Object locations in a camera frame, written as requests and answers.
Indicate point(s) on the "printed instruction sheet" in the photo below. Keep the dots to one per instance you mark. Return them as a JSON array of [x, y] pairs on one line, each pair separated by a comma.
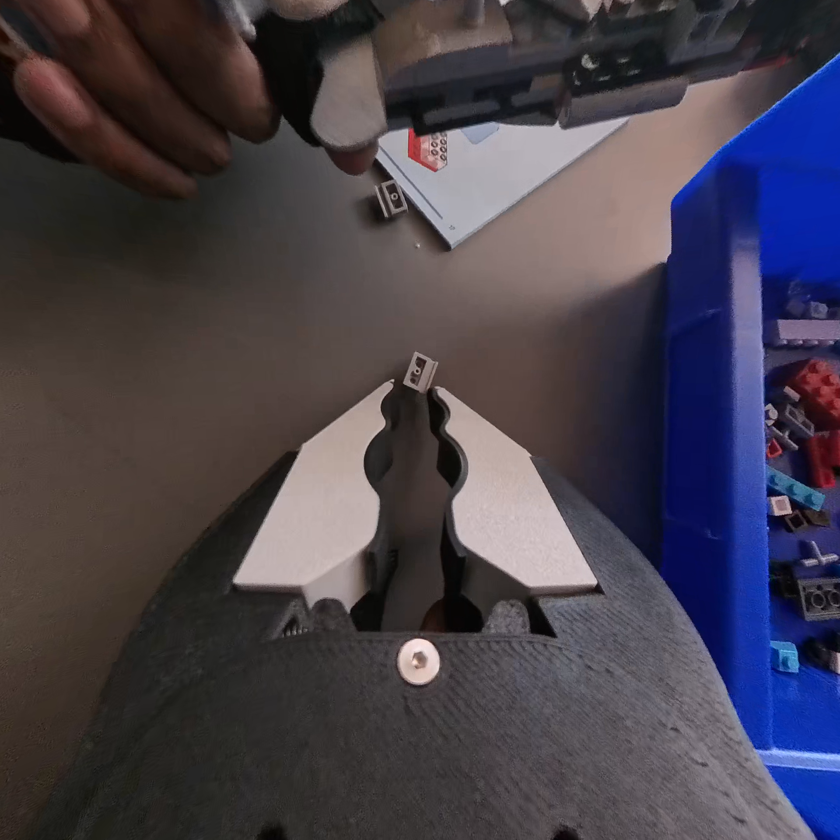
[[499, 177]]

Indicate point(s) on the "pile of toy bricks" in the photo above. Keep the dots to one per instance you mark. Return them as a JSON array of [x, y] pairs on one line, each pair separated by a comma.
[[807, 426]]

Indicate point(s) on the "grey desk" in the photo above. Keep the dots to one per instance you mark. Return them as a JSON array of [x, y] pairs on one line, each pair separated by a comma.
[[197, 328]]

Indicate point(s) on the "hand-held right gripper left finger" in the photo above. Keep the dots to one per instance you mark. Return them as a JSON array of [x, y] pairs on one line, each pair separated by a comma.
[[308, 525]]

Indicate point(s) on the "person's left hand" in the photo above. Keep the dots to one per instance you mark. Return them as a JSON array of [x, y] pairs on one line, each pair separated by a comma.
[[131, 85]]

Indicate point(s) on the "grey toy brick vehicle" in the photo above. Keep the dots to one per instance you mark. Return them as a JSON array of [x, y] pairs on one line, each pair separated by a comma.
[[525, 72]]

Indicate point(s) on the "small grey toy brick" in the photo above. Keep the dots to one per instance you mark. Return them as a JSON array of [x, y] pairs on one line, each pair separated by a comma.
[[391, 199], [421, 371]]

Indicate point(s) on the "blue plastic bin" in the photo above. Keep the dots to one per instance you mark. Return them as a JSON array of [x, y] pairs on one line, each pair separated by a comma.
[[709, 394]]

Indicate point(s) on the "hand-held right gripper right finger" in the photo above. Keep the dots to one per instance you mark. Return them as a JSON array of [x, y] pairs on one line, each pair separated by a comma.
[[518, 525]]

